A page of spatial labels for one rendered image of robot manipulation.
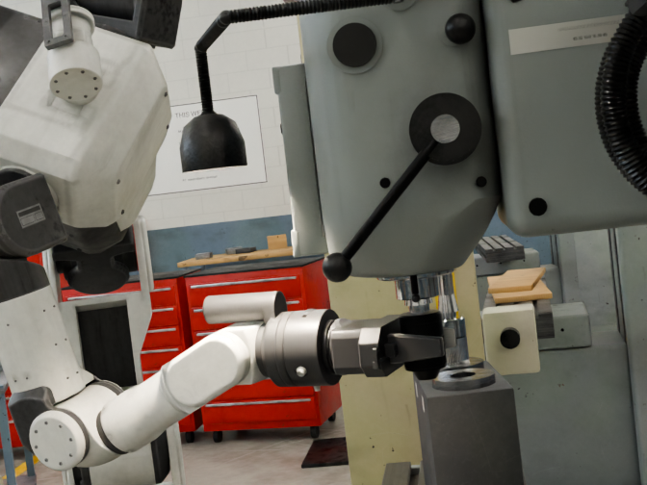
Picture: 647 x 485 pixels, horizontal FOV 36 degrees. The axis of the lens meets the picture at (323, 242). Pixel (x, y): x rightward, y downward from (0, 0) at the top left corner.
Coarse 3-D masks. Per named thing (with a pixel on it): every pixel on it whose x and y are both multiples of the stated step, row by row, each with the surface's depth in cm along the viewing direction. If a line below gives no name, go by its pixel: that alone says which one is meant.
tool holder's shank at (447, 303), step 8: (440, 280) 150; (448, 280) 150; (440, 288) 150; (448, 288) 150; (440, 296) 151; (448, 296) 150; (440, 304) 151; (448, 304) 150; (456, 304) 151; (448, 312) 150
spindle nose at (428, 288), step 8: (408, 280) 109; (424, 280) 109; (432, 280) 109; (400, 288) 110; (408, 288) 109; (424, 288) 109; (432, 288) 109; (400, 296) 110; (408, 296) 109; (424, 296) 109; (432, 296) 109
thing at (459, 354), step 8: (456, 328) 149; (464, 328) 150; (456, 336) 149; (464, 336) 150; (464, 344) 150; (448, 352) 150; (456, 352) 149; (464, 352) 150; (448, 360) 150; (456, 360) 149; (464, 360) 150
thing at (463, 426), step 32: (416, 384) 151; (448, 384) 138; (480, 384) 138; (448, 416) 136; (480, 416) 136; (512, 416) 136; (448, 448) 136; (480, 448) 136; (512, 448) 136; (448, 480) 137; (480, 480) 137; (512, 480) 137
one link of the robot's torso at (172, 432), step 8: (176, 424) 171; (168, 432) 168; (176, 432) 170; (168, 440) 168; (176, 440) 169; (168, 448) 168; (176, 448) 170; (176, 456) 168; (176, 464) 168; (64, 472) 166; (72, 472) 165; (176, 472) 169; (184, 472) 171; (64, 480) 167; (72, 480) 165; (176, 480) 169; (184, 480) 171
